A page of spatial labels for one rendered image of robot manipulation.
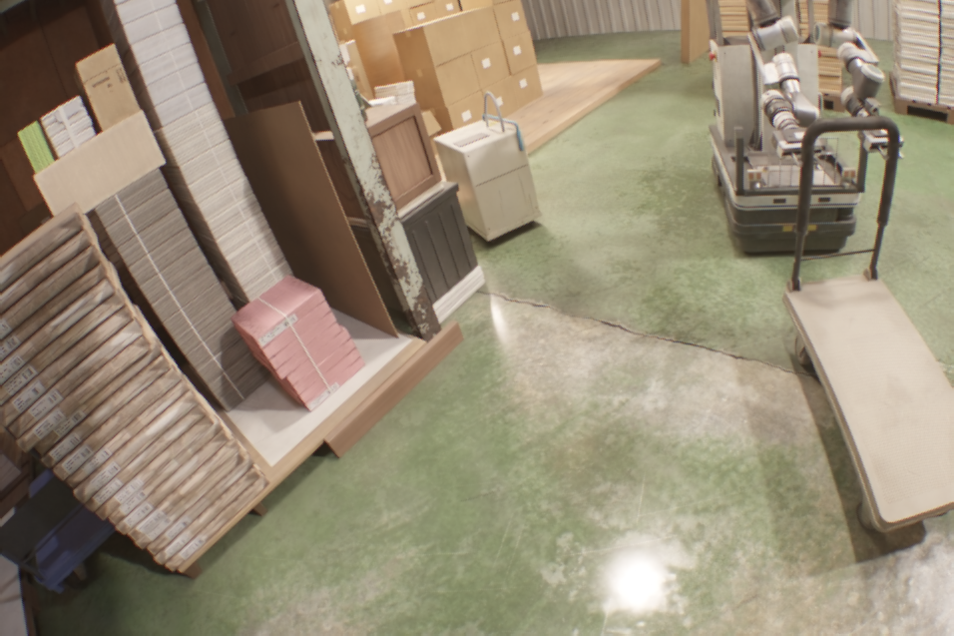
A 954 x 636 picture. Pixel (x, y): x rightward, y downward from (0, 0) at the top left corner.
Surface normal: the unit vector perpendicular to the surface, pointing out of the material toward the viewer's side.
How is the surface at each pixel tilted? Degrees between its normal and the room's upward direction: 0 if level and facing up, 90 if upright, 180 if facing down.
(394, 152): 90
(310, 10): 90
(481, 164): 90
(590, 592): 0
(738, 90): 90
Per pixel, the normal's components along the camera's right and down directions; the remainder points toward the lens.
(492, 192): 0.42, 0.41
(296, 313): 0.73, 0.20
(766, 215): -0.29, 0.59
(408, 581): -0.25, -0.81
